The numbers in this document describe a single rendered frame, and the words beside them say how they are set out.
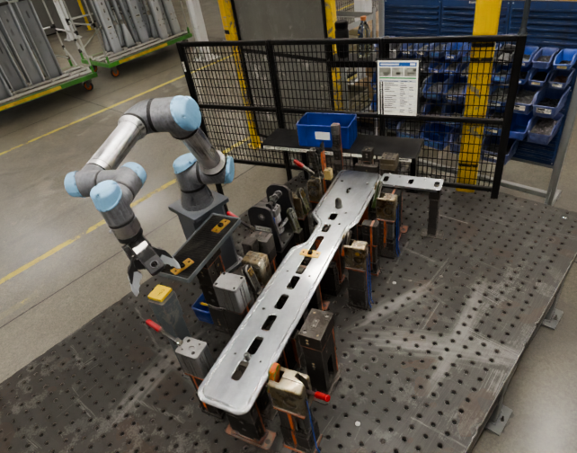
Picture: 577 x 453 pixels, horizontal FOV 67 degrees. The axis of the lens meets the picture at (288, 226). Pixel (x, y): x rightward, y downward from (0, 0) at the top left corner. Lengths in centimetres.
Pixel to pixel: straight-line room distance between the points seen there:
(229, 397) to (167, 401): 49
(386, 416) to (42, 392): 137
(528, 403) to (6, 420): 234
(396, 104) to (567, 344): 162
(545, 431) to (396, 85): 182
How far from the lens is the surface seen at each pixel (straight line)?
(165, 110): 156
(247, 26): 442
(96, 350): 217
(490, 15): 231
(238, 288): 156
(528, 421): 259
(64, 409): 205
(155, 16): 940
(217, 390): 144
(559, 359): 285
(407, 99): 244
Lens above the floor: 217
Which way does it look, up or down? 37 degrees down
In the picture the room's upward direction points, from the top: 10 degrees counter-clockwise
